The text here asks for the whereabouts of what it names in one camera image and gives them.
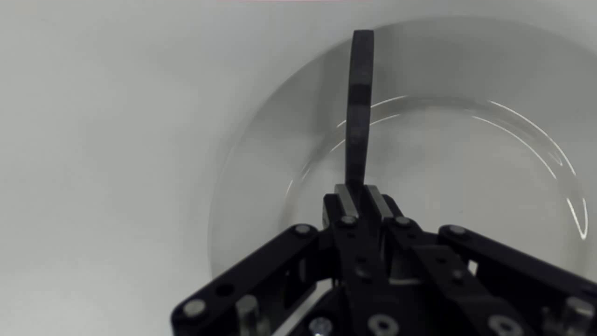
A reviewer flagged silver knife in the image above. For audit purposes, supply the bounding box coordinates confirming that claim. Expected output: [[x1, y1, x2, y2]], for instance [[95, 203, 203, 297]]
[[343, 28, 377, 188]]

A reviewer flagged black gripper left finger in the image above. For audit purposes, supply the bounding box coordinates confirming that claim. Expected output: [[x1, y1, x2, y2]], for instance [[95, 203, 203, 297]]
[[170, 183, 366, 336]]

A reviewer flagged white round plate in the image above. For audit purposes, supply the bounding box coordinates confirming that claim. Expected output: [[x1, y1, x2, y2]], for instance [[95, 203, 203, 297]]
[[207, 17, 597, 282]]

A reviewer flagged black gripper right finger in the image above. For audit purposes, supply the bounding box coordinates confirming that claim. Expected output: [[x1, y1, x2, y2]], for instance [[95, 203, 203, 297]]
[[364, 183, 597, 336]]

